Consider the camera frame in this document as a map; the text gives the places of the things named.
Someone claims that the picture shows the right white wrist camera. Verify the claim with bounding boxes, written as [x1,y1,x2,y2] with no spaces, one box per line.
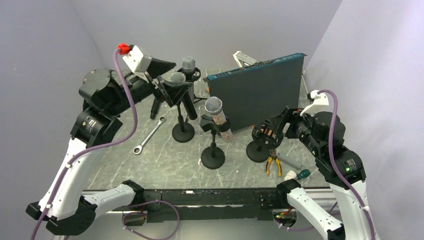
[300,90,329,117]

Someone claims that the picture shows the back ring mic stand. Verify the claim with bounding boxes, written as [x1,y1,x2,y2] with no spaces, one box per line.
[177,67,206,104]

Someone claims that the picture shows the middle black mic stand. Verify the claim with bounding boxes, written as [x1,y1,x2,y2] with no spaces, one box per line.
[199,114,230,170]

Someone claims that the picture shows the green handled screwdriver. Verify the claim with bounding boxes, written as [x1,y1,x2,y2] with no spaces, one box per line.
[283,169,311,181]

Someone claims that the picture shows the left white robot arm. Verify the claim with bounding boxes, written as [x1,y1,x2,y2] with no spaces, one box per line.
[26,58,190,237]

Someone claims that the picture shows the shock mount mic stand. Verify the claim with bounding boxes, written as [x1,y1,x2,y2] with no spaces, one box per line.
[246,120,283,163]

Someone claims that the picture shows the glitter handle microphone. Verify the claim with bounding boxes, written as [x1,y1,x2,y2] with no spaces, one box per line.
[204,96,233,142]

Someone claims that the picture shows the dark blue server chassis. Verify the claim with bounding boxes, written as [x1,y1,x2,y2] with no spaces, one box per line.
[203,53,306,132]

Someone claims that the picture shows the white bracket behind chassis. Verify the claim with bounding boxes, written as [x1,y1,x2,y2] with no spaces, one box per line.
[232,51,258,69]

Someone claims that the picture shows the yellow handled pliers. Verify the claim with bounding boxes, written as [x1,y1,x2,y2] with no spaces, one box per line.
[265,149,283,177]

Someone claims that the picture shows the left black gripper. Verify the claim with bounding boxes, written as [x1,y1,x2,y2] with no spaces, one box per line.
[106,58,193,117]

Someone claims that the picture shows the grey cylinder tube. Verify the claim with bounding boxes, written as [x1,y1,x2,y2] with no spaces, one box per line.
[277,153,303,170]

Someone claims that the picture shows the left black mic stand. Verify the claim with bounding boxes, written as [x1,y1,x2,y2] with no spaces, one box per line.
[166,86,196,144]

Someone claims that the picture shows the grey microphone on stand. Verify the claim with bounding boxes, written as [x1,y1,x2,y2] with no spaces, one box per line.
[182,56,196,103]

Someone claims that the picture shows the black microphone on stand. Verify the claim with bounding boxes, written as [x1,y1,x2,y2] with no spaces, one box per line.
[169,72,198,120]

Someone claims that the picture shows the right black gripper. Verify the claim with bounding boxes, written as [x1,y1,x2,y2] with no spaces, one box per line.
[269,104,323,156]

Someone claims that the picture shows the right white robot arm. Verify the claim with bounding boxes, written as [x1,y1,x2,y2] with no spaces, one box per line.
[269,107,379,240]

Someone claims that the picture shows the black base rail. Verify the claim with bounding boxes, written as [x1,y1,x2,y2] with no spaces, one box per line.
[115,187,290,223]

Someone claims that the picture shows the silver ratchet wrench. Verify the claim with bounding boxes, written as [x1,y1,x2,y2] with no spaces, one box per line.
[132,116,167,155]

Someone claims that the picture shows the black mic stand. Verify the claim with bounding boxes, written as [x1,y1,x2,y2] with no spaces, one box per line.
[199,114,230,170]
[166,86,196,144]

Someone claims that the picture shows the black wireless microphone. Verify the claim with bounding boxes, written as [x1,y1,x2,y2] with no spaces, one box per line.
[150,98,161,120]

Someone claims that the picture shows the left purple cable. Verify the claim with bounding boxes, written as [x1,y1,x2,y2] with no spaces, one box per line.
[30,47,180,240]

